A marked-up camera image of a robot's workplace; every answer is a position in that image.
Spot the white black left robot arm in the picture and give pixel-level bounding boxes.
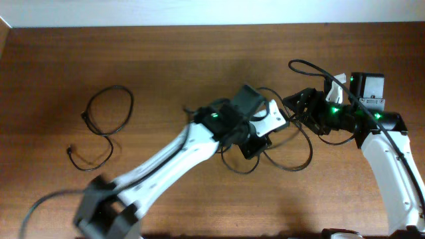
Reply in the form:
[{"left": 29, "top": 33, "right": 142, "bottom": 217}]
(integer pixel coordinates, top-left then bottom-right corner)
[{"left": 73, "top": 85, "right": 287, "bottom": 239}]

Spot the thin black cable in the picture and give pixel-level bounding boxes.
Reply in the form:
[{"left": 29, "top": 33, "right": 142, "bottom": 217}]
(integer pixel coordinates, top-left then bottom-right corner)
[{"left": 66, "top": 85, "right": 135, "bottom": 172}]

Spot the black right camera cable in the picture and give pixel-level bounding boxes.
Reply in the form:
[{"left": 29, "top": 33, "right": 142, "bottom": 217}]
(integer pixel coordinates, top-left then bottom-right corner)
[{"left": 288, "top": 58, "right": 425, "bottom": 213}]

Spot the thick black cable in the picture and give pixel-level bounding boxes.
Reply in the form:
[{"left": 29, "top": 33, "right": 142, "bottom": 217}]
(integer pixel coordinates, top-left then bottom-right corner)
[{"left": 218, "top": 86, "right": 314, "bottom": 175}]

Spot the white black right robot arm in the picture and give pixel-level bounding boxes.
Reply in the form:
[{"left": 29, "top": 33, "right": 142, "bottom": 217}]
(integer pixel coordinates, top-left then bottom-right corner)
[{"left": 283, "top": 72, "right": 424, "bottom": 238}]

